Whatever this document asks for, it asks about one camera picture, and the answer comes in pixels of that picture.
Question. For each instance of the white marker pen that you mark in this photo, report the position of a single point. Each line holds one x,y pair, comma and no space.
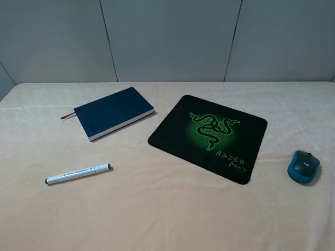
78,174

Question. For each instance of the blue black wireless mouse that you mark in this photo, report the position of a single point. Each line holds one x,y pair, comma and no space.
303,167

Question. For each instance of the dark blue notebook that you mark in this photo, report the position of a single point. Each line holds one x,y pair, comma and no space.
111,113

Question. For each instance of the black green Razer mousepad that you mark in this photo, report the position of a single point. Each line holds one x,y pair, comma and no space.
216,138

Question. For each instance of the beige tablecloth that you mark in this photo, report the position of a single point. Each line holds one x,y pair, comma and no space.
151,200

